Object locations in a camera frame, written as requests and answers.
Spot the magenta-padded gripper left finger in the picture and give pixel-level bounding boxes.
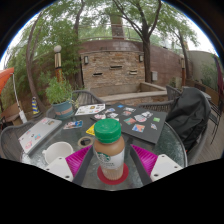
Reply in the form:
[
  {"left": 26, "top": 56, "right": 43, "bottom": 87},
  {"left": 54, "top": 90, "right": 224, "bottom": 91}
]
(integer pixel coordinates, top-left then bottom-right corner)
[{"left": 44, "top": 144, "right": 95, "bottom": 187}]

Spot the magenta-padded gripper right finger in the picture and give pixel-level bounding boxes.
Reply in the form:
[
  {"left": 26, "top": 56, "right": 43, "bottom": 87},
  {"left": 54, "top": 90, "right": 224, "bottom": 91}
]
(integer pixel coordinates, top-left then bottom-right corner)
[{"left": 129, "top": 144, "right": 184, "bottom": 187}]

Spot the green-capped coffee drink bottle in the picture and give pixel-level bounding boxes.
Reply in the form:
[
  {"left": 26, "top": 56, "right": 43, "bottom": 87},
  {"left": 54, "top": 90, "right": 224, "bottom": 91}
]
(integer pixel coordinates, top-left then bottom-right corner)
[{"left": 92, "top": 118, "right": 126, "bottom": 181}]

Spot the white cup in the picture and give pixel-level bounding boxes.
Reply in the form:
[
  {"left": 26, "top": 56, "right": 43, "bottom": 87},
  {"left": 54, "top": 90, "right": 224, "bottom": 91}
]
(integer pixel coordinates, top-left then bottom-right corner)
[{"left": 42, "top": 141, "right": 75, "bottom": 165}]

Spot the tape roll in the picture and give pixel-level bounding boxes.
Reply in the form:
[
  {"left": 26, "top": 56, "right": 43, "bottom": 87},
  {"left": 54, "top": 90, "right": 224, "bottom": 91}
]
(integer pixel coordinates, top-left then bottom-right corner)
[{"left": 77, "top": 135, "right": 95, "bottom": 149}]

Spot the silver laptop with stickers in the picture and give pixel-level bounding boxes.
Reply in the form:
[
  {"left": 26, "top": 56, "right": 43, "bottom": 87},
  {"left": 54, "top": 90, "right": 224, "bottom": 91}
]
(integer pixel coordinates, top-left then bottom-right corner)
[{"left": 18, "top": 117, "right": 63, "bottom": 156}]

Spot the colourful printed card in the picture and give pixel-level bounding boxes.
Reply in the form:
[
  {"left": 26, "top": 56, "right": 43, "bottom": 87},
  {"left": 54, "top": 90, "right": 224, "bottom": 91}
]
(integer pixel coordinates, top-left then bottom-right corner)
[{"left": 62, "top": 120, "right": 84, "bottom": 130}]

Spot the yellow card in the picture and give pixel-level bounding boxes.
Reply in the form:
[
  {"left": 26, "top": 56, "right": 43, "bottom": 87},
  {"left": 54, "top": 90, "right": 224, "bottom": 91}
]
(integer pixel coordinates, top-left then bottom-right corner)
[{"left": 85, "top": 123, "right": 98, "bottom": 137}]

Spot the flat round red coaster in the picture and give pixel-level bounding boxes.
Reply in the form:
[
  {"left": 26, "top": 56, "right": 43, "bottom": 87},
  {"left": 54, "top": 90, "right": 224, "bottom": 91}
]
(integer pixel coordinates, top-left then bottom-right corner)
[{"left": 96, "top": 162, "right": 130, "bottom": 186}]

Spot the black laptop with stickers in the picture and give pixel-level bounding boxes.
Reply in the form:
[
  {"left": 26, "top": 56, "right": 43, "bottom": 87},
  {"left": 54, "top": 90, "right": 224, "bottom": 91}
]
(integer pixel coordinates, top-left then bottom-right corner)
[{"left": 89, "top": 102, "right": 168, "bottom": 145}]

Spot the black bag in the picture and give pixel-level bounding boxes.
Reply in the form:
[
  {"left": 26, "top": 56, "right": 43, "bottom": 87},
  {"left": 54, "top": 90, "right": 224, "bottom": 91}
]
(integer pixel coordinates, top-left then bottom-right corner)
[{"left": 165, "top": 87, "right": 212, "bottom": 153}]

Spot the white printed sheet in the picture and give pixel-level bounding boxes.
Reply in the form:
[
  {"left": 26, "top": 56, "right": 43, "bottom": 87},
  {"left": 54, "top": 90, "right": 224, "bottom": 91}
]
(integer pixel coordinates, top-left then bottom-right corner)
[{"left": 74, "top": 103, "right": 106, "bottom": 117}]

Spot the blue yellow striped cone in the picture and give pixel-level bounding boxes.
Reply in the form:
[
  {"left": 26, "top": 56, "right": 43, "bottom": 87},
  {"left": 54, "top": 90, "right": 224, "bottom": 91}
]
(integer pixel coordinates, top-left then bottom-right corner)
[{"left": 31, "top": 96, "right": 40, "bottom": 115}]

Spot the wooden bench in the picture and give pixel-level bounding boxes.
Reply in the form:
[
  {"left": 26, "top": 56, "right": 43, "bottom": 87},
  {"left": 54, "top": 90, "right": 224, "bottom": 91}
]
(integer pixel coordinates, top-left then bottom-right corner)
[{"left": 0, "top": 101, "right": 21, "bottom": 123}]

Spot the potted green plant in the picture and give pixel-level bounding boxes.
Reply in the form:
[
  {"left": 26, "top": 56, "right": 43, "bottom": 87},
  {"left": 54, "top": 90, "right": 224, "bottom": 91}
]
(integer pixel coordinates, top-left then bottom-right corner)
[{"left": 44, "top": 75, "right": 75, "bottom": 120}]

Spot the orange canopy with white pole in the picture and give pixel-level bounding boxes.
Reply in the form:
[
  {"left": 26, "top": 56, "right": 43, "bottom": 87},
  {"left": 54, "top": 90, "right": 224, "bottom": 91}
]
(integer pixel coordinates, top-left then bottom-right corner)
[{"left": 0, "top": 67, "right": 28, "bottom": 124}]

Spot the brown globe lamp post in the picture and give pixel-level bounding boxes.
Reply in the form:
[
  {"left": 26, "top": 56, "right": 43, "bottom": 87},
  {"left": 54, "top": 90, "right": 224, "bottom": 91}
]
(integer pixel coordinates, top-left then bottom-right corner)
[{"left": 53, "top": 44, "right": 64, "bottom": 84}]

